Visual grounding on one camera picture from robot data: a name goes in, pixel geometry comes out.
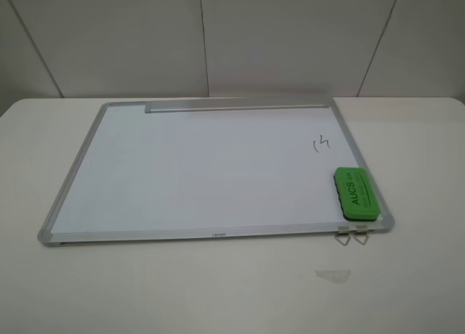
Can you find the clear tape piece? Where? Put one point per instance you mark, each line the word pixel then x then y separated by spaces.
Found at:
pixel 334 276

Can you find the left metal binder clip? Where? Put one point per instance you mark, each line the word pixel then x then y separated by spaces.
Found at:
pixel 343 235

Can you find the aluminium framed whiteboard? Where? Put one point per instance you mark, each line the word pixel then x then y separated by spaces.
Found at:
pixel 212 168

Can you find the green whiteboard eraser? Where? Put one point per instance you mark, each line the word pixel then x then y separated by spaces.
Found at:
pixel 356 195

